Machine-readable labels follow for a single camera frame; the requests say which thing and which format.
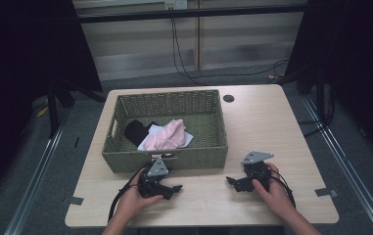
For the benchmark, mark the white cloth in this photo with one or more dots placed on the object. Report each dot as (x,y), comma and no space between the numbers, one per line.
(189,138)

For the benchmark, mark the black cloth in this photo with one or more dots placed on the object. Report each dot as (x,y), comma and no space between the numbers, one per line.
(135,130)

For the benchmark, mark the pink cloth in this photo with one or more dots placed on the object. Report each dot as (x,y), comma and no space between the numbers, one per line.
(167,137)

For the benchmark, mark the black metal stand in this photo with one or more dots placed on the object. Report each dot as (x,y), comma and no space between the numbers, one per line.
(53,111)
(320,94)

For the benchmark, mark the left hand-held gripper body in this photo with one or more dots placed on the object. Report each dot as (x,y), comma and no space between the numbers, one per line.
(157,169)

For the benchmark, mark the green woven basket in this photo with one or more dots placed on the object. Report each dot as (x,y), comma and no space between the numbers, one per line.
(207,130)

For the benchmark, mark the grey tape piece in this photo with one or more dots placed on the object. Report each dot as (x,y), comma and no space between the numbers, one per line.
(326,192)
(76,200)

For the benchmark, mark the dark curtain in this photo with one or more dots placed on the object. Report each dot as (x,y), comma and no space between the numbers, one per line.
(353,65)
(27,81)

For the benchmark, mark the person's right hand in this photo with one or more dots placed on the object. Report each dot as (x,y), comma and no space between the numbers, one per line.
(273,196)

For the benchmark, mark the metal floor rail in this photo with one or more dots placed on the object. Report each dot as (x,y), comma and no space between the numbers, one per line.
(347,163)
(34,182)

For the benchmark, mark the white wall socket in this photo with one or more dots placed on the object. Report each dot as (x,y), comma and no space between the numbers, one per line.
(175,4)

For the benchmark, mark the yellow floor tag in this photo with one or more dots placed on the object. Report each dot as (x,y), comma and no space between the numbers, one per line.
(42,112)

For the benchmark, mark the black horizontal bar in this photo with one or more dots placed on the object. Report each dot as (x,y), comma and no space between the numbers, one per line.
(187,13)

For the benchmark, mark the person's left hand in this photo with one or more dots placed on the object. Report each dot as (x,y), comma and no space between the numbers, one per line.
(131,204)

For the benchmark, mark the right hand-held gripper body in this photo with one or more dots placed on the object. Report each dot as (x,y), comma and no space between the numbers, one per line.
(256,168)

